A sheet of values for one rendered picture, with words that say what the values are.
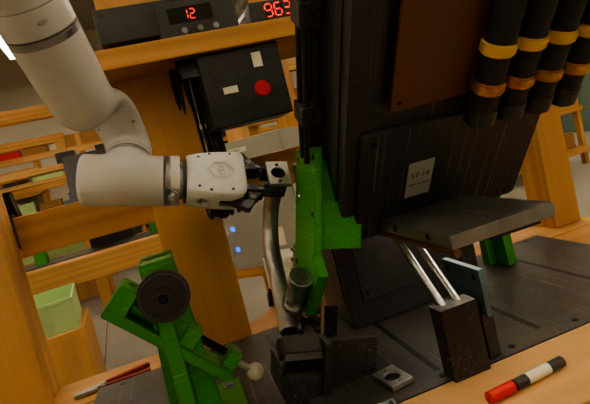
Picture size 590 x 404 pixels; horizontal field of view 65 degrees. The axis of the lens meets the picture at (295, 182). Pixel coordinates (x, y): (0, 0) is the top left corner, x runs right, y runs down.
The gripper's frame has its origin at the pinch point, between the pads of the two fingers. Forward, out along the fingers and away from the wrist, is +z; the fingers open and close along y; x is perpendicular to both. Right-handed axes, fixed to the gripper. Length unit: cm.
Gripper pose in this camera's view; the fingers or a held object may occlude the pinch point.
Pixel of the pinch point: (272, 181)
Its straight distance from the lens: 82.4
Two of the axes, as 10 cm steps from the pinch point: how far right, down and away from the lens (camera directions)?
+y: -1.7, -7.4, 6.6
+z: 9.7, 0.1, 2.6
